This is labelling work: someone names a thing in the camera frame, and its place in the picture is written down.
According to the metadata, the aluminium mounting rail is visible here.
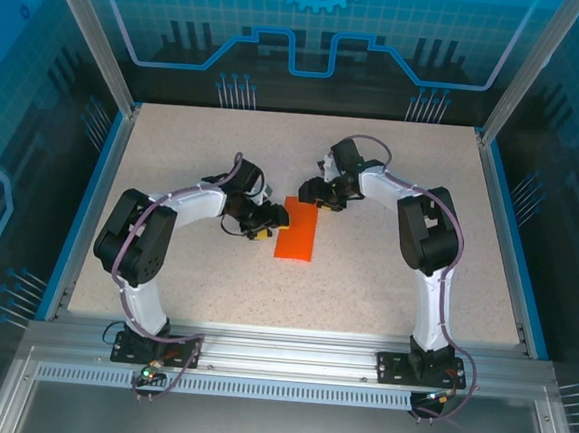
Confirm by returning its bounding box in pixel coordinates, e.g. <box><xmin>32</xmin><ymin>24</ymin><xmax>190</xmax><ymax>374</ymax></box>
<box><xmin>24</xmin><ymin>305</ymin><xmax>561</xmax><ymax>404</ymax></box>

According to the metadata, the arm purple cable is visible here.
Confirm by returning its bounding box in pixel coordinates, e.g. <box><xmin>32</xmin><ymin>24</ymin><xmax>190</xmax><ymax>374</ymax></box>
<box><xmin>102</xmin><ymin>142</ymin><xmax>245</xmax><ymax>409</ymax></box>
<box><xmin>321</xmin><ymin>133</ymin><xmax>497</xmax><ymax>429</ymax></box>

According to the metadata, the left cable connector green light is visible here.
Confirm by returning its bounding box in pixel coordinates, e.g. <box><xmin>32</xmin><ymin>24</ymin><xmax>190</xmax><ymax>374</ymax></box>
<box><xmin>138</xmin><ymin>358</ymin><xmax>168</xmax><ymax>387</ymax></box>

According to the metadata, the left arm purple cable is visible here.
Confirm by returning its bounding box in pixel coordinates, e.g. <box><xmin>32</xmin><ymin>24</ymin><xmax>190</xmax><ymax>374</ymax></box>
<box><xmin>102</xmin><ymin>142</ymin><xmax>245</xmax><ymax>409</ymax></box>

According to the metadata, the orange paper sheet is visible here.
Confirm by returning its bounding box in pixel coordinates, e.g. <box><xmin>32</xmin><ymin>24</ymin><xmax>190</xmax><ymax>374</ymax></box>
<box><xmin>272</xmin><ymin>194</ymin><xmax>320</xmax><ymax>265</ymax></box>

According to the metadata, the right cable connector yellow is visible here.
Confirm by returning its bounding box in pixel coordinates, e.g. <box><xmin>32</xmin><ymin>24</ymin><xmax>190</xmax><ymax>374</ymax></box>
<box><xmin>422</xmin><ymin>387</ymin><xmax>458</xmax><ymax>407</ymax></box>

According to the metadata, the slotted grey cable duct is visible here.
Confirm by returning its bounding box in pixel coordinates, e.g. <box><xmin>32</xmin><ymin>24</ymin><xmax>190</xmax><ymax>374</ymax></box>
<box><xmin>34</xmin><ymin>360</ymin><xmax>416</xmax><ymax>413</ymax></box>

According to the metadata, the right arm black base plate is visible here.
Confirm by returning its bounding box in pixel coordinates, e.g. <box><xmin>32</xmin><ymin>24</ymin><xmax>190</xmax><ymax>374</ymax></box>
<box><xmin>375</xmin><ymin>350</ymin><xmax>470</xmax><ymax>391</ymax></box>

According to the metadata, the aluminium blue side rail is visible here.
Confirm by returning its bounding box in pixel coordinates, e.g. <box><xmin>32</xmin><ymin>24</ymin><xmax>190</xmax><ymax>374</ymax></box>
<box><xmin>35</xmin><ymin>97</ymin><xmax>142</xmax><ymax>328</ymax></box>
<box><xmin>458</xmin><ymin>130</ymin><xmax>568</xmax><ymax>361</ymax></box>

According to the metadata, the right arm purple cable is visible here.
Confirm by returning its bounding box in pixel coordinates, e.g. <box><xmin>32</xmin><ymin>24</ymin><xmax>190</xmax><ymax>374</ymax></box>
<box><xmin>321</xmin><ymin>133</ymin><xmax>497</xmax><ymax>429</ymax></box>

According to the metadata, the aluminium frame post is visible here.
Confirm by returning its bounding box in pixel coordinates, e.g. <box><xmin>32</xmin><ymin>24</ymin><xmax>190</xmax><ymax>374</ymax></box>
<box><xmin>475</xmin><ymin>0</ymin><xmax>579</xmax><ymax>155</ymax></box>
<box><xmin>30</xmin><ymin>0</ymin><xmax>151</xmax><ymax>119</ymax></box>

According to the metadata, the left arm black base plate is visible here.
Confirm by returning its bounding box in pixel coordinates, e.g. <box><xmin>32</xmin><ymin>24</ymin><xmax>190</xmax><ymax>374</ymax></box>
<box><xmin>110</xmin><ymin>329</ymin><xmax>205</xmax><ymax>370</ymax></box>

